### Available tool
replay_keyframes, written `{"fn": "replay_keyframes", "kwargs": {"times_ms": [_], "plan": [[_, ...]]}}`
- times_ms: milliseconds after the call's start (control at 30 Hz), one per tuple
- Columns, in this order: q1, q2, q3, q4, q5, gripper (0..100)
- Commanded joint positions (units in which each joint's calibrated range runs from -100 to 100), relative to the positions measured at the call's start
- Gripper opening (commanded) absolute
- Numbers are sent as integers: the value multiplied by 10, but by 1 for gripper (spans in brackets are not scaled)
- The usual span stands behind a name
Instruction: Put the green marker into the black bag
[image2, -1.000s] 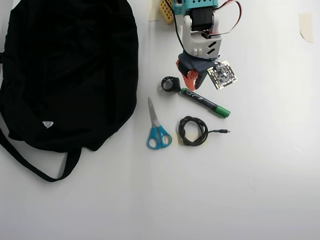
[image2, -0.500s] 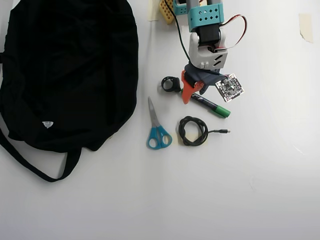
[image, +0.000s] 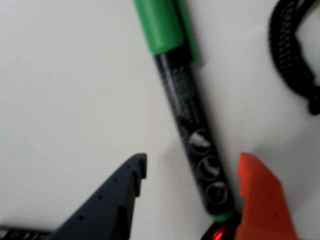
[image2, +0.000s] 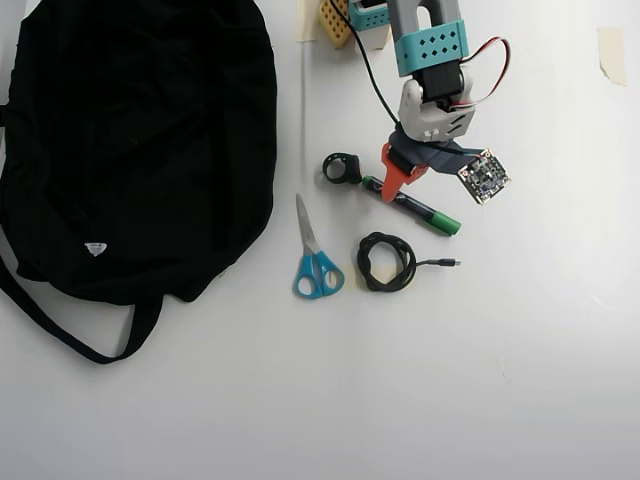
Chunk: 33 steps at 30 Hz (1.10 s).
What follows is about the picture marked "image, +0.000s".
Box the dark navy gripper finger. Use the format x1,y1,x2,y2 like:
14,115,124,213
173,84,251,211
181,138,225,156
53,153,148,240

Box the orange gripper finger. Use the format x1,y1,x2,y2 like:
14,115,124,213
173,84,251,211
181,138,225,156
234,152,305,240

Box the green capped black marker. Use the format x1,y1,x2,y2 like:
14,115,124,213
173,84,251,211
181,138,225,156
132,0,237,223

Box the black AAA battery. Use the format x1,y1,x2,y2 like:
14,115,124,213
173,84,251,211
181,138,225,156
0,224,55,240

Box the coiled black USB cable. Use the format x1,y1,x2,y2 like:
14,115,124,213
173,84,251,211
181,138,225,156
268,0,320,116

